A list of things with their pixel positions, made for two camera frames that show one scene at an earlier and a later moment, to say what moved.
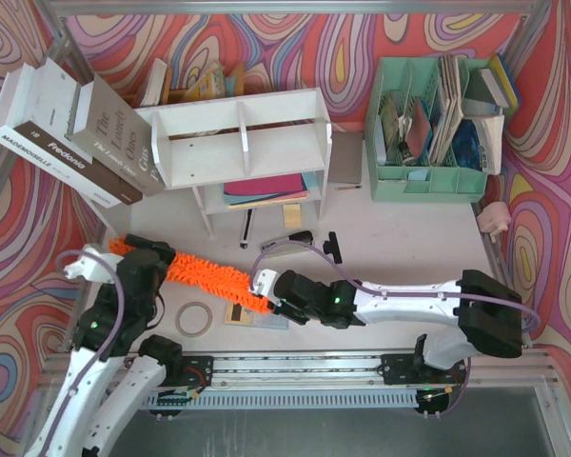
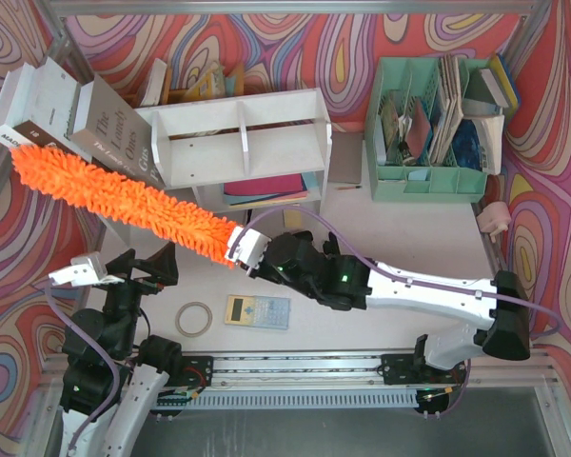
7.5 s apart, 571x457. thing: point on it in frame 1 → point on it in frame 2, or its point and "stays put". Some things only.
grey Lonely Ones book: [116, 135] stays put
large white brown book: [32, 121] stays put
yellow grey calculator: [235, 314] stays put
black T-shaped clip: [332, 247] stays put
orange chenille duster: [187, 268] → [205, 232]
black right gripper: [288, 309] → [268, 260]
